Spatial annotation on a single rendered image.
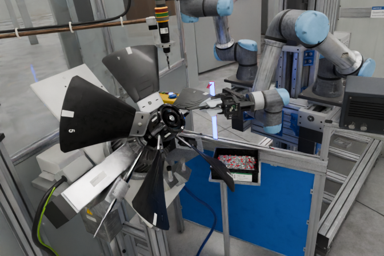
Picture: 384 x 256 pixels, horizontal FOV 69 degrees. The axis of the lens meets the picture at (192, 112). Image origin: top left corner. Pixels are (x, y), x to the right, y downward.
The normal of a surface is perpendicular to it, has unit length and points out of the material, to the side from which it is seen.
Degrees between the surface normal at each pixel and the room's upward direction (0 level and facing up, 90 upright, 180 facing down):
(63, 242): 90
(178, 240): 0
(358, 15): 90
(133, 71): 45
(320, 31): 85
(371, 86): 15
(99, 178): 50
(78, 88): 69
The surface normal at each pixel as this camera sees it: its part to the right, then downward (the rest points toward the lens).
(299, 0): 0.04, 0.44
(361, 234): -0.09, -0.89
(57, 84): 0.61, -0.47
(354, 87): -0.21, -0.75
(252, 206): -0.47, 0.43
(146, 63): 0.06, -0.42
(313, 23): 0.35, 0.33
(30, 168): 0.88, 0.14
